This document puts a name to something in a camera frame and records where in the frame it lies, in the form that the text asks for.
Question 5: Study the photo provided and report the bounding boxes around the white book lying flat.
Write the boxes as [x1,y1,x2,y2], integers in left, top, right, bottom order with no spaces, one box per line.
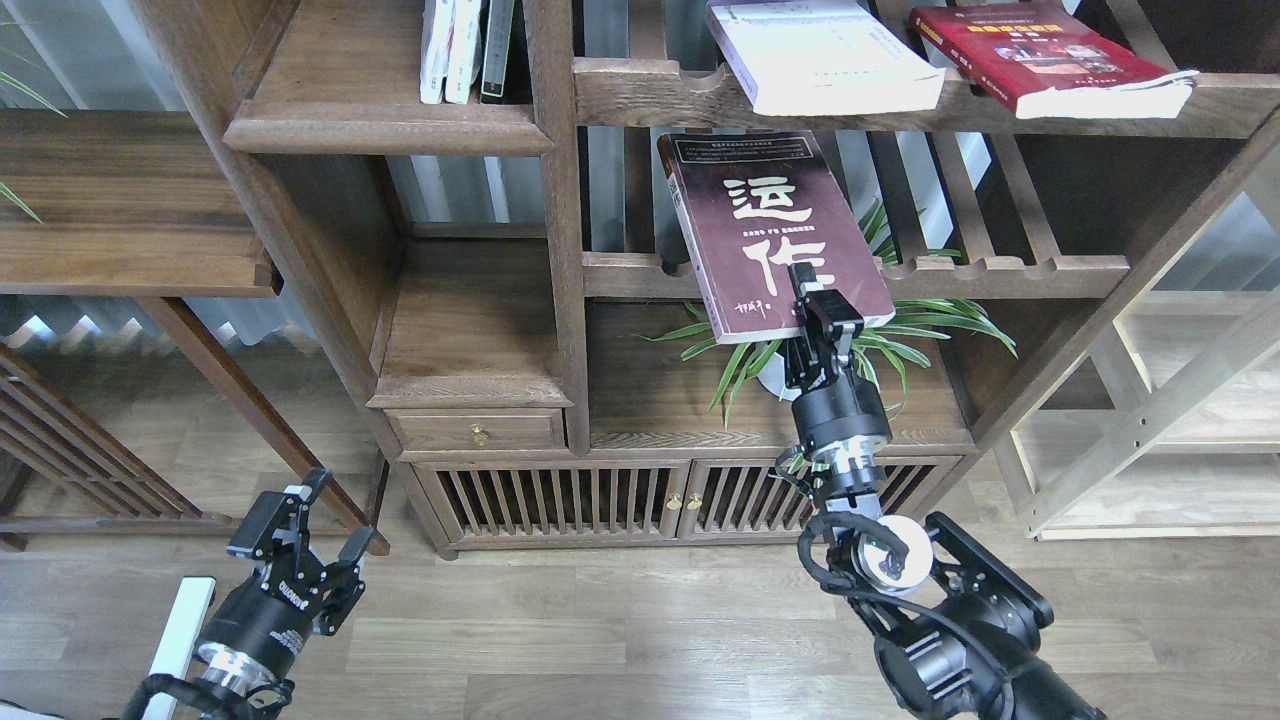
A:
[707,1,945,117]

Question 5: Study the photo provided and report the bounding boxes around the white metal base bar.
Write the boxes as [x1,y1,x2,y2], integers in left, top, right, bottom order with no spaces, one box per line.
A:
[148,577,216,679]

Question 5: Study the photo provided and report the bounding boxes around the dark wooden bookshelf cabinet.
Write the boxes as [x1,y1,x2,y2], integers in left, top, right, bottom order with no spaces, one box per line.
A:
[132,1,1277,557]

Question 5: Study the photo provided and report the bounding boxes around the white plant pot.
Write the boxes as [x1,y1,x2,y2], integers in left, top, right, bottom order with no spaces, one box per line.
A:
[756,348,801,402]

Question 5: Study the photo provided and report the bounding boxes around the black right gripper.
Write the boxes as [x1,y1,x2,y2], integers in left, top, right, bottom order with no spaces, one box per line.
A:
[783,263,892,461]

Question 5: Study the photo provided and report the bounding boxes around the light wooden shelf unit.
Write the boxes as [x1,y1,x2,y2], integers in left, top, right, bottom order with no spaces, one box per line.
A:
[995,155,1279,541]

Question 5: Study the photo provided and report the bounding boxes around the red book with photos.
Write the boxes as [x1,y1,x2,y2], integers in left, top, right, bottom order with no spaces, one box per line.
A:
[910,3,1197,119]

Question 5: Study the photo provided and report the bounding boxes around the green plant leaves at left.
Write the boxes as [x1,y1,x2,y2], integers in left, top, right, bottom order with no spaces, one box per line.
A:
[0,20,67,225]

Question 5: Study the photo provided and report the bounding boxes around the white upright book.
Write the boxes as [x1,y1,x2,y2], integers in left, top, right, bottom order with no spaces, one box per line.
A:
[443,0,486,104]
[419,0,454,104]

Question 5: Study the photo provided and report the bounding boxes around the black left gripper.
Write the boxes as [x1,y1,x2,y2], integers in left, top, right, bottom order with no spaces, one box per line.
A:
[195,468,378,669]

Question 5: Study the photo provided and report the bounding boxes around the white upright book middle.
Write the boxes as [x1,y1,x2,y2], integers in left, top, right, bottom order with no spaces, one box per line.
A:
[443,0,486,104]

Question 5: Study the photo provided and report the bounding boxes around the white upright book left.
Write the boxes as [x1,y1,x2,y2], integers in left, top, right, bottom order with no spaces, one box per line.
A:
[419,0,454,104]

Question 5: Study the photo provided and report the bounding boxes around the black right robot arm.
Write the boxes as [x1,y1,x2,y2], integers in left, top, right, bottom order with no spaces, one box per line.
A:
[774,263,1102,719]

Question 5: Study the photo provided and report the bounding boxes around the dark green upright book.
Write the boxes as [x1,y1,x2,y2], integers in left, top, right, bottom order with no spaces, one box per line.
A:
[479,0,516,104]

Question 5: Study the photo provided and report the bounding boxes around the maroon book with white characters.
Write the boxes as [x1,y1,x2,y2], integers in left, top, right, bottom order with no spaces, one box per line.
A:
[657,131,895,345]

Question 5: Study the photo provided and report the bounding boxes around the green spider plant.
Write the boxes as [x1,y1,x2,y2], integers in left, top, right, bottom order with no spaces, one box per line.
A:
[636,199,1018,425]

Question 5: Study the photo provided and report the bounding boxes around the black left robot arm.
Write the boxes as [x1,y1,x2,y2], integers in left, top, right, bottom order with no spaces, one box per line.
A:
[122,468,375,719]

